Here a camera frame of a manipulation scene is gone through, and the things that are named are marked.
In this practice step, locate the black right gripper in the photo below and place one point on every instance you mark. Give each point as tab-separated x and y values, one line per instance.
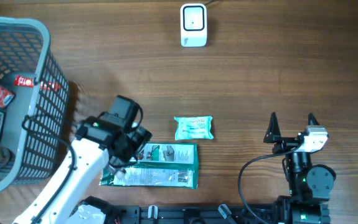
273	135

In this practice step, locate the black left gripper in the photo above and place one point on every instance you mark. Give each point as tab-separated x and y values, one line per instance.
141	136

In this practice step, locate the green sponge pack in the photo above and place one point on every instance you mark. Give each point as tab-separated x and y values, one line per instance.
160	165

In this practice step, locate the teal wet wipes pack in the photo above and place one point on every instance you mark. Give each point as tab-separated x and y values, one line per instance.
189	128

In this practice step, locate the red coffee stick sachet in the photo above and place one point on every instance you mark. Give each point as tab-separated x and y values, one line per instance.
29	82

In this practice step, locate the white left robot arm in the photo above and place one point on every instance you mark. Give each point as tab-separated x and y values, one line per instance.
110	141

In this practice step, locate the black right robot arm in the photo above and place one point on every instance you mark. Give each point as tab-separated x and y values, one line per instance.
310	185

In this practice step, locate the white barcode scanner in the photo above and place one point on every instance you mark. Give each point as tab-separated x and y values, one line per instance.
193	25

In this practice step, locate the grey plastic basket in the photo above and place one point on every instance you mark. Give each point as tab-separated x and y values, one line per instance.
35	117

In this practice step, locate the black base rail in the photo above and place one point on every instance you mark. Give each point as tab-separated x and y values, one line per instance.
95	210

